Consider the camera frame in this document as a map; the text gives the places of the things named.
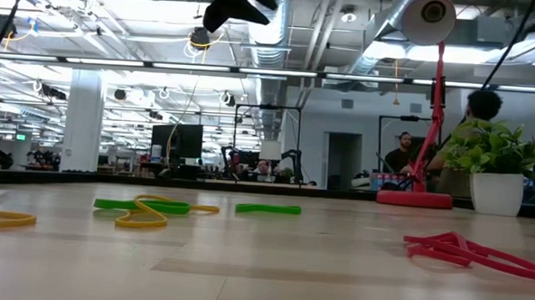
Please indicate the black metal table frame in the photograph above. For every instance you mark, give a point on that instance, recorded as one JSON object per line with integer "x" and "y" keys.
{"x": 157, "y": 182}

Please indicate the small green potted plant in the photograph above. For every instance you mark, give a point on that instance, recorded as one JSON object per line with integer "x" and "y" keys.
{"x": 496, "y": 191}

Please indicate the silver ventilation duct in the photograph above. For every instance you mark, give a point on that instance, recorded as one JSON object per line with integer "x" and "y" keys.
{"x": 267, "y": 55}

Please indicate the green exit sign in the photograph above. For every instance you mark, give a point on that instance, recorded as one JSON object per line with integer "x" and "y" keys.
{"x": 21, "y": 136}

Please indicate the background black robot arm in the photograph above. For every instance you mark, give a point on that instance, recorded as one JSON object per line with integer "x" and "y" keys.
{"x": 297, "y": 165}
{"x": 228, "y": 159}

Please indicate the colourful box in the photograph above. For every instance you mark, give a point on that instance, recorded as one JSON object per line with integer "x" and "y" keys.
{"x": 386, "y": 180}

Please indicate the yellow rubber band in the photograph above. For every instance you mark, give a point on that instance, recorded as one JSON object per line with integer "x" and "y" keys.
{"x": 31, "y": 220}
{"x": 140, "y": 222}

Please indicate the person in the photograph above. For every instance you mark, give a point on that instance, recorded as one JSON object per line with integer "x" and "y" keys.
{"x": 484, "y": 105}
{"x": 398, "y": 158}

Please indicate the green rubber band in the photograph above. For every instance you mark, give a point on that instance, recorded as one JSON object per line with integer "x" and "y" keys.
{"x": 265, "y": 208}
{"x": 111, "y": 204}

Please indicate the red rubber band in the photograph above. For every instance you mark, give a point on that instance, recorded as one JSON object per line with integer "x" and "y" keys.
{"x": 460, "y": 242}

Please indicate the black monitor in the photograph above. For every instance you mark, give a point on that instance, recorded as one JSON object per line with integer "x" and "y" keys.
{"x": 186, "y": 142}

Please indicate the black background station frame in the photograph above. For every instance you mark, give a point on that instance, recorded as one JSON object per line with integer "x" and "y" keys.
{"x": 404, "y": 117}
{"x": 269, "y": 106}

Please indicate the long ceiling light strip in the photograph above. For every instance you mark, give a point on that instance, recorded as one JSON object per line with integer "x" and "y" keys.
{"x": 104, "y": 62}

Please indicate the red desk lamp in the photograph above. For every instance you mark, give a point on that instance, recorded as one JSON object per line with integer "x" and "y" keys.
{"x": 414, "y": 199}

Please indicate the white column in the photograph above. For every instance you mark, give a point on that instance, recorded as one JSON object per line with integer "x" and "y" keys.
{"x": 83, "y": 124}

